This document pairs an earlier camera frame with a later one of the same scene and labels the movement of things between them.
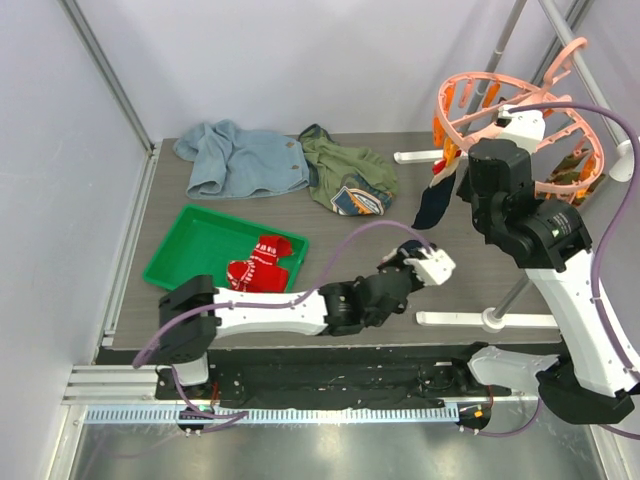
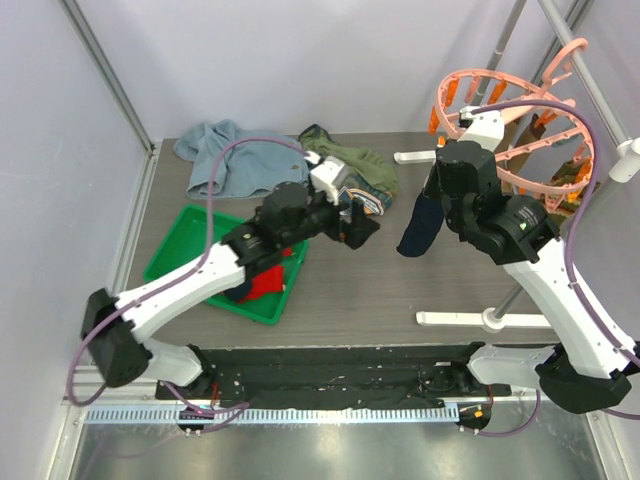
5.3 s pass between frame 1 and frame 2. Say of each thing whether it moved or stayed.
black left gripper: moved
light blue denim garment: stayed
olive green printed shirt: stayed
